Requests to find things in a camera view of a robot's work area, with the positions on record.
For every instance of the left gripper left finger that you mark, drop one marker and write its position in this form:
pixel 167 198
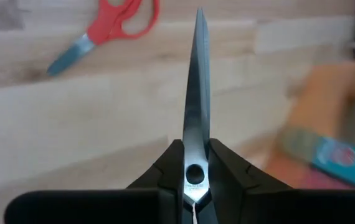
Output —
pixel 102 207

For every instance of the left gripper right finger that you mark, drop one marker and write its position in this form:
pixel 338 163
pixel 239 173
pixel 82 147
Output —
pixel 258 205

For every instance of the teal paint bottle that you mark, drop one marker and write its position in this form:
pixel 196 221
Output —
pixel 342 158

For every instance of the blue scissors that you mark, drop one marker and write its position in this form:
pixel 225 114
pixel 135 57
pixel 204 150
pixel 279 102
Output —
pixel 197 109

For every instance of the orange scissors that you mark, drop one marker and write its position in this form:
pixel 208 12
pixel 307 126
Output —
pixel 109 26

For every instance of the orange translucent plastic bin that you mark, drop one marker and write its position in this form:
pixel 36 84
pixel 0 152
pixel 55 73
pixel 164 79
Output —
pixel 324 99

